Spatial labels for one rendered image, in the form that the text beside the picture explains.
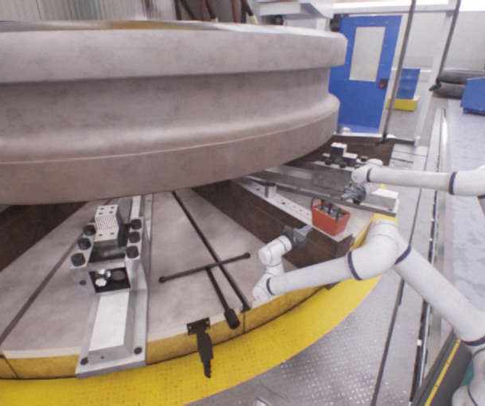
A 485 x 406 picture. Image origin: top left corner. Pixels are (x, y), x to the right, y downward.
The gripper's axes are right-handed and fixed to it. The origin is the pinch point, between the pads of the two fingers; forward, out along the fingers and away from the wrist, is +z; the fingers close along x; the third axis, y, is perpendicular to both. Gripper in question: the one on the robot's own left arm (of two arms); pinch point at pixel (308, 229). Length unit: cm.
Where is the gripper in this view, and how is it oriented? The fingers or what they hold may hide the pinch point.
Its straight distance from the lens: 162.5
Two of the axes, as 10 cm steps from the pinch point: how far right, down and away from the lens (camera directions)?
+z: 8.0, -3.9, 4.6
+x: 6.0, 3.8, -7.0
